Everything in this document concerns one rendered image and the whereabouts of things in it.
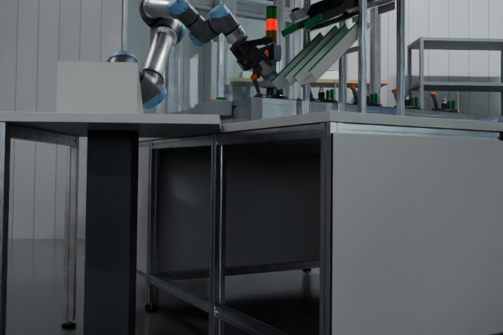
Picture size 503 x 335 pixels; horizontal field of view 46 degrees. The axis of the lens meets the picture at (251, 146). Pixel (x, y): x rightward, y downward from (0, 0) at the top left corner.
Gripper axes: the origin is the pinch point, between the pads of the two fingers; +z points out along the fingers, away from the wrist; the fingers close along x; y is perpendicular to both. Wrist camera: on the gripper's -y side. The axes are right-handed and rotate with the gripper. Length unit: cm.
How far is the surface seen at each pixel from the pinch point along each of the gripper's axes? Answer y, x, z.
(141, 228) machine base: 64, -87, 34
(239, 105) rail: 22.5, 5.8, -2.2
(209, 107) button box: 28.3, -4.0, -7.2
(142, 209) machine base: 58, -85, 26
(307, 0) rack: -19.9, 21.1, -17.5
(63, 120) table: 80, 25, -42
